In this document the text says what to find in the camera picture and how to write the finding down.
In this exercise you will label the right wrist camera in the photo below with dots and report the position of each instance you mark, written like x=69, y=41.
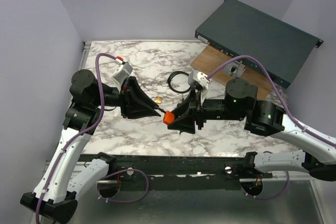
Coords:
x=198, y=80

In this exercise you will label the orange padlock with keys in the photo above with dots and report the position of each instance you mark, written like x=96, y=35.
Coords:
x=168, y=118

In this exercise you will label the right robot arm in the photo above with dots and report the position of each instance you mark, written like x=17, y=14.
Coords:
x=316, y=151

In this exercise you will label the brass padlock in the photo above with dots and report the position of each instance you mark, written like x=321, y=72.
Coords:
x=158, y=100

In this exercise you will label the black mounting rail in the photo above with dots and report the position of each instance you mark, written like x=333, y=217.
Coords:
x=171, y=173

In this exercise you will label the wooden board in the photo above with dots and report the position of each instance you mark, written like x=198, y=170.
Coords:
x=210, y=58

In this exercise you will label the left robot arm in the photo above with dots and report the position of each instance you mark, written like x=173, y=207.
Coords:
x=57, y=194

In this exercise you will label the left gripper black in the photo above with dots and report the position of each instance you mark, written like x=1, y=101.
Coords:
x=131, y=96

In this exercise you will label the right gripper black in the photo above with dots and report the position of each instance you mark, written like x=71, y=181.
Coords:
x=185, y=115

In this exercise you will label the dark teal network switch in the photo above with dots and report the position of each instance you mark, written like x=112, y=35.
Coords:
x=238, y=29

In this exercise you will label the small grey stand camera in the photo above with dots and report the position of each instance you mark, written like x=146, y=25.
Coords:
x=234, y=69

